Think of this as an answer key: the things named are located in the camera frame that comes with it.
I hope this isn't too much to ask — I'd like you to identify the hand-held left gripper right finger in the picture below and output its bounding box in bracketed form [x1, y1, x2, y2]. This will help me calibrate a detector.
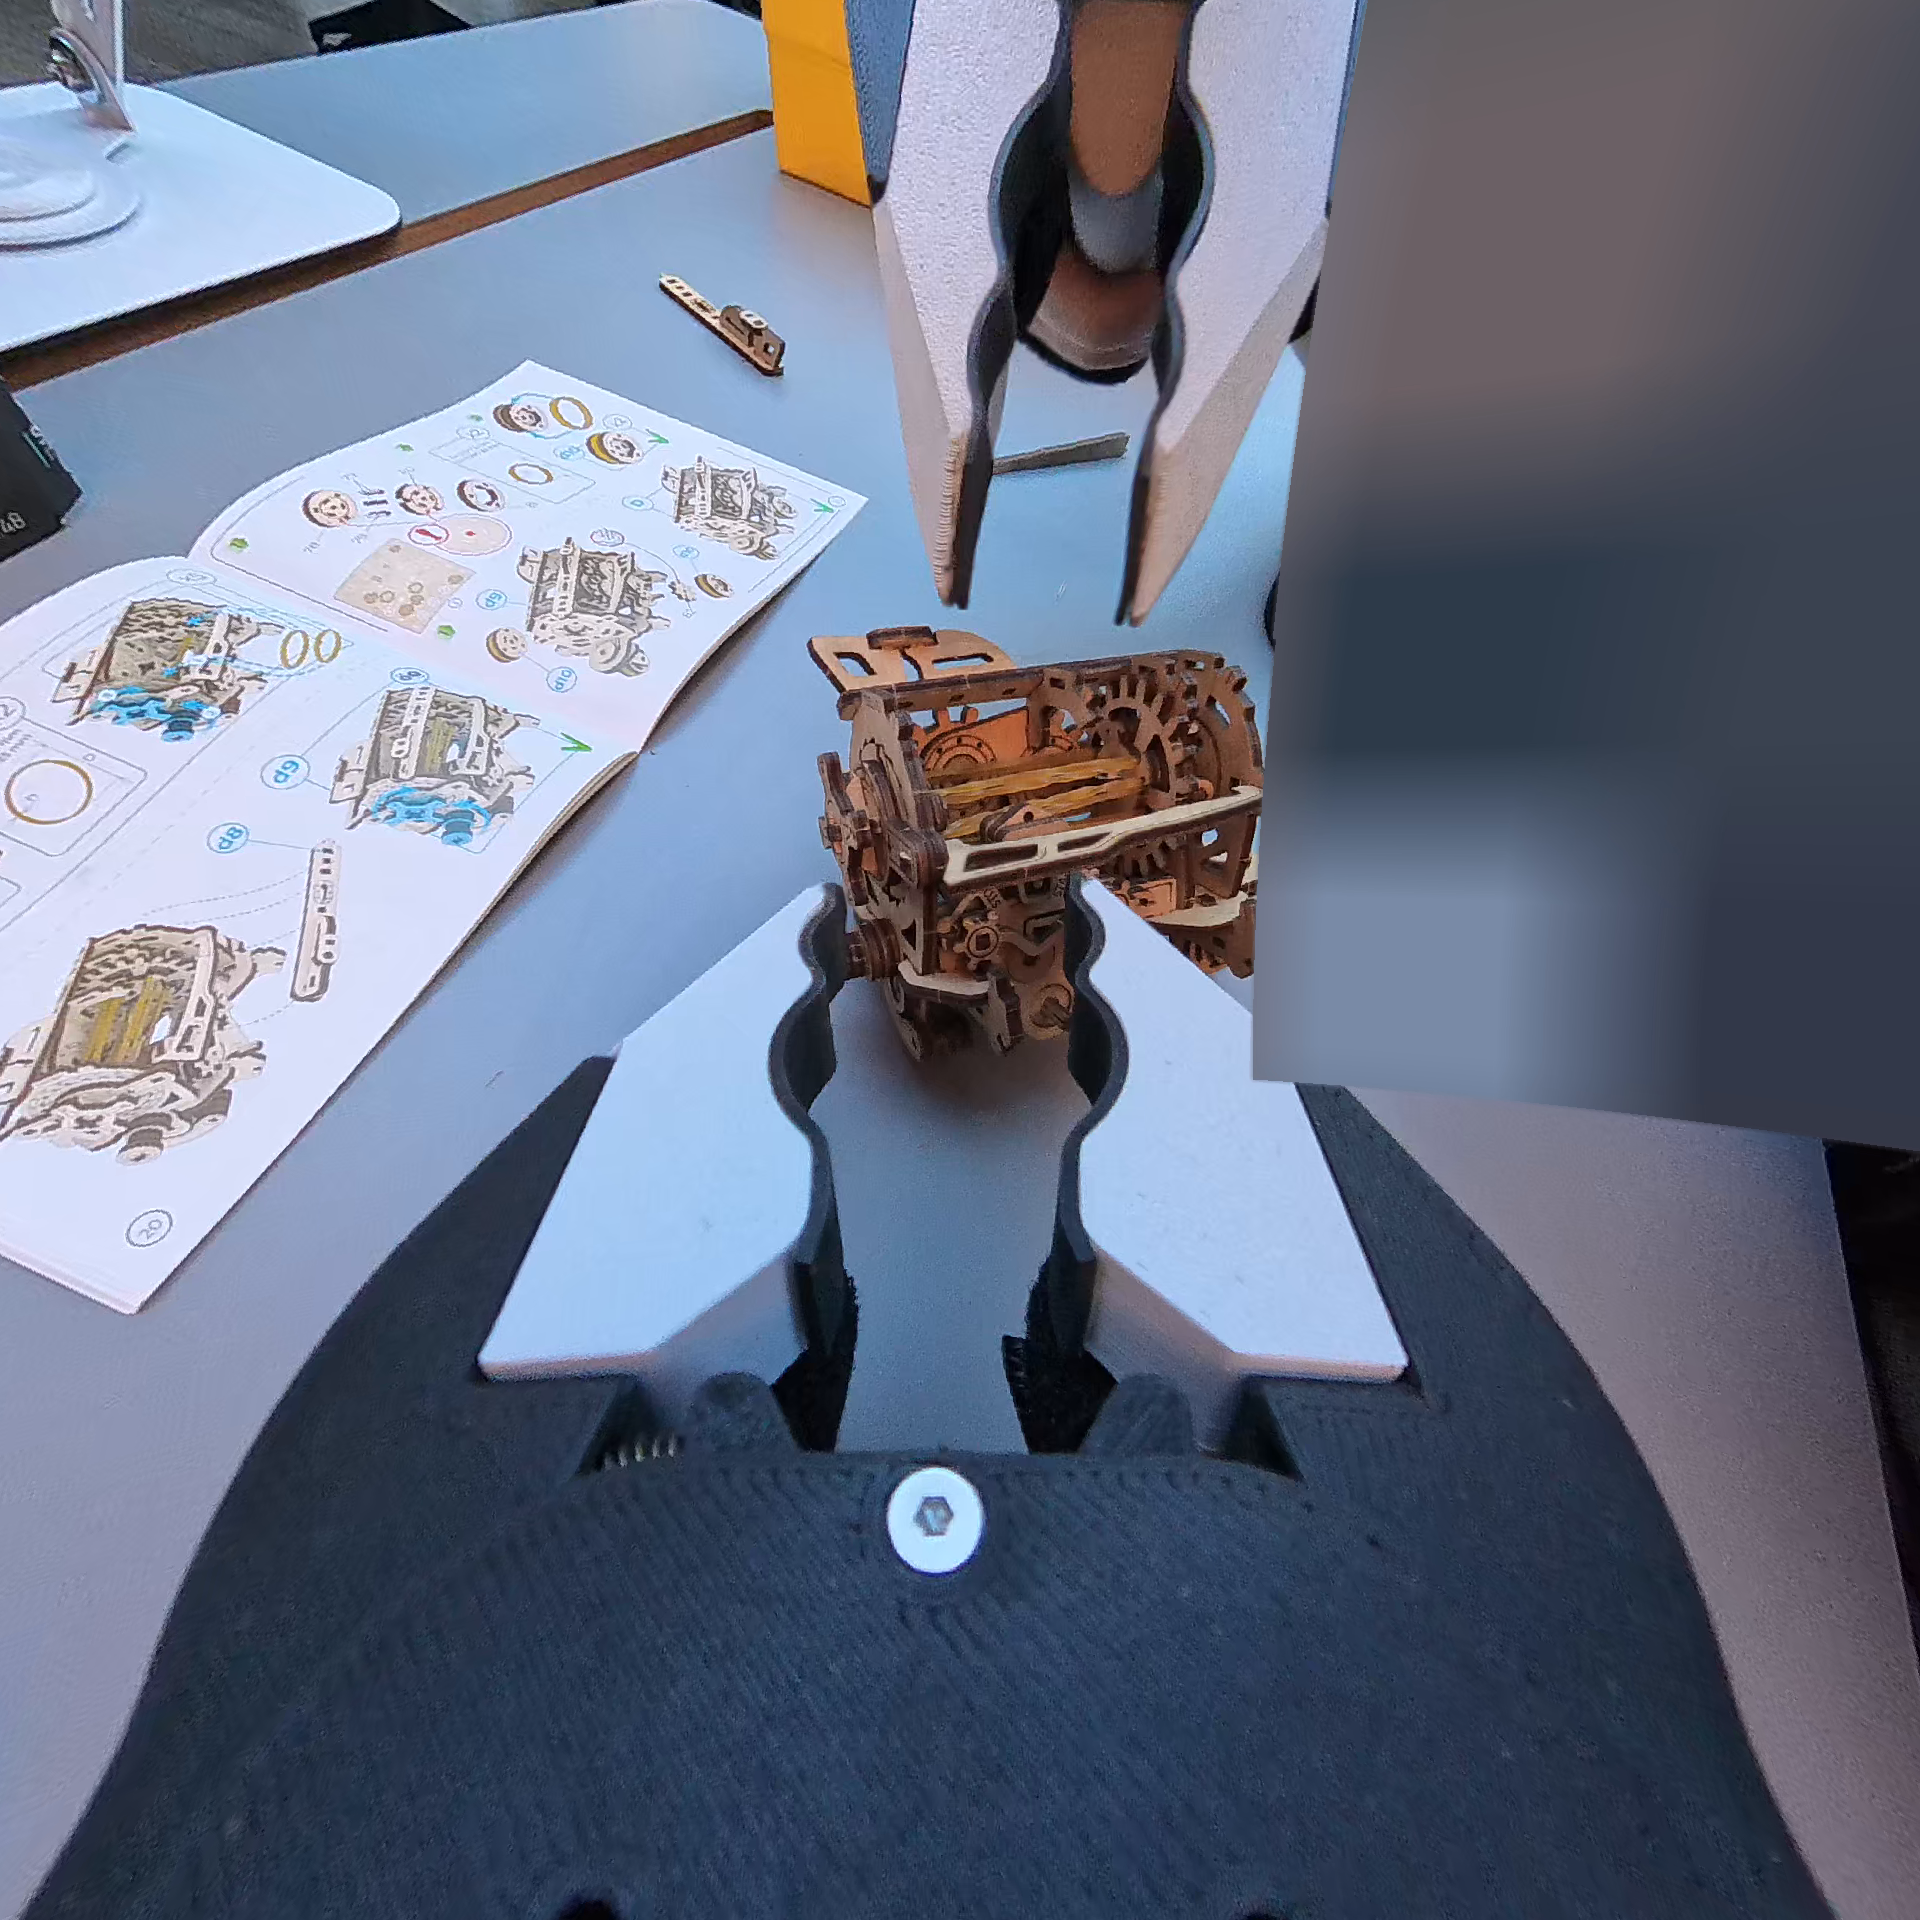
[1002, 879, 1413, 1454]

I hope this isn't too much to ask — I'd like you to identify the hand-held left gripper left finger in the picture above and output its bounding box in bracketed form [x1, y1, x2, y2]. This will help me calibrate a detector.
[477, 881, 859, 1454]

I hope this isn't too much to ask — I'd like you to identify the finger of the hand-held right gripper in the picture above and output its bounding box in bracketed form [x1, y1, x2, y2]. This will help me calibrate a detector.
[866, 0, 1076, 609]
[1114, 0, 1361, 628]

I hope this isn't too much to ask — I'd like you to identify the wooden mechanical model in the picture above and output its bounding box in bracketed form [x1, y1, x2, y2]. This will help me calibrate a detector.
[806, 625, 1265, 1065]

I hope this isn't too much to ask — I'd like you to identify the model instruction booklet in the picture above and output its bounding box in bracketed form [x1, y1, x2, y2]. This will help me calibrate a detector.
[0, 359, 869, 1313]

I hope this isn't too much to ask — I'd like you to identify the black model kit box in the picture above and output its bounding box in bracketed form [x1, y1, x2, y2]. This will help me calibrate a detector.
[0, 382, 84, 565]

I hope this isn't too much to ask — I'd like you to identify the person's right hand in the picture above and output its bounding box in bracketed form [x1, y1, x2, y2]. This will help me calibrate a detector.
[1035, 0, 1192, 368]

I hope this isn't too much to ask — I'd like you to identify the yellow plastic bin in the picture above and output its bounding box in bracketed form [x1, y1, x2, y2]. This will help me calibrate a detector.
[761, 0, 880, 207]

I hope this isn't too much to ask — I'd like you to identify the small slotted wooden part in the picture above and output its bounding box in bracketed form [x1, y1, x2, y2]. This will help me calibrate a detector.
[658, 274, 786, 376]

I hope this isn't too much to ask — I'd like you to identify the white monitor stand base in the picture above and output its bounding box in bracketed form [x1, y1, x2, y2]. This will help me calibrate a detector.
[0, 0, 402, 356]

